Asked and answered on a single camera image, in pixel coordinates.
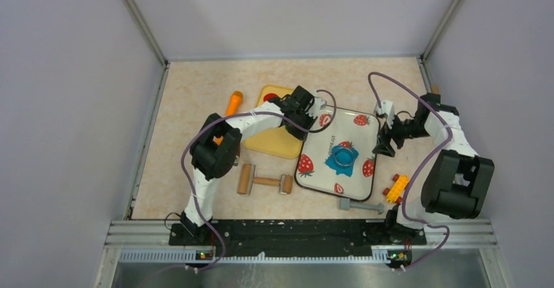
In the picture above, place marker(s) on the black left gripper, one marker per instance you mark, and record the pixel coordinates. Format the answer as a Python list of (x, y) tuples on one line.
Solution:
[(298, 134)]

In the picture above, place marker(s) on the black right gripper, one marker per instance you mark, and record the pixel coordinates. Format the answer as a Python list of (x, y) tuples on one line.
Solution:
[(383, 136)]

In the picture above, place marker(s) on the silver tape roll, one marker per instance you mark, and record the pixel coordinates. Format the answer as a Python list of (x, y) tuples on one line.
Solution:
[(344, 157)]

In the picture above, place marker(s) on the blue play dough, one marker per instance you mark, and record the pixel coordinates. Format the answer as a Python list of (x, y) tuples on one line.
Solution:
[(340, 171)]

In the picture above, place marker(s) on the white strawberry enamel tray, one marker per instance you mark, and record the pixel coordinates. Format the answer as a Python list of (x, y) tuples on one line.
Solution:
[(348, 128)]

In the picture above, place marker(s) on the wooden roller tool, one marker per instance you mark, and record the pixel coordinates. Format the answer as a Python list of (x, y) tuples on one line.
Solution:
[(248, 179)]

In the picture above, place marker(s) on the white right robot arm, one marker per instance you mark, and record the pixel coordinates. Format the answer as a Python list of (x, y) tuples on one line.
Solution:
[(459, 178)]

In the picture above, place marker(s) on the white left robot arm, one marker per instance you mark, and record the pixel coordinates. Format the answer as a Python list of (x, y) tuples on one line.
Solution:
[(214, 148)]

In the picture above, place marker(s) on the red dough disc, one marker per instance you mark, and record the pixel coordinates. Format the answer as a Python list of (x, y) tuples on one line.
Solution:
[(270, 96)]

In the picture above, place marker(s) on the yellow plastic tray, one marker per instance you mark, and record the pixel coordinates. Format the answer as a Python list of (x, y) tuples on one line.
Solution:
[(277, 141)]

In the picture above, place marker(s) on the yellow toy brick car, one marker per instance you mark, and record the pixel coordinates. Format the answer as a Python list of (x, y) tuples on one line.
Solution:
[(394, 193)]

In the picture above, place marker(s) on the orange toy rolling pin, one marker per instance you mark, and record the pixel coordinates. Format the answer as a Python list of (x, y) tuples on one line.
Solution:
[(234, 104)]

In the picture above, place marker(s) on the grey toy bolt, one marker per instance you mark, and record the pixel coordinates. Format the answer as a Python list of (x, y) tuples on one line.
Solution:
[(348, 204)]

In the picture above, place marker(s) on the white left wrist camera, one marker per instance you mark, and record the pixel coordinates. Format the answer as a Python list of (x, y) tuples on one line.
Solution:
[(316, 107)]

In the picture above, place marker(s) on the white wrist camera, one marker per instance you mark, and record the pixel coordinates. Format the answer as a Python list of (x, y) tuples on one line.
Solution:
[(385, 109), (316, 107)]

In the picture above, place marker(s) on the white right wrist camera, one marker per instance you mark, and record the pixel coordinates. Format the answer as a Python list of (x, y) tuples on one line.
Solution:
[(385, 109)]

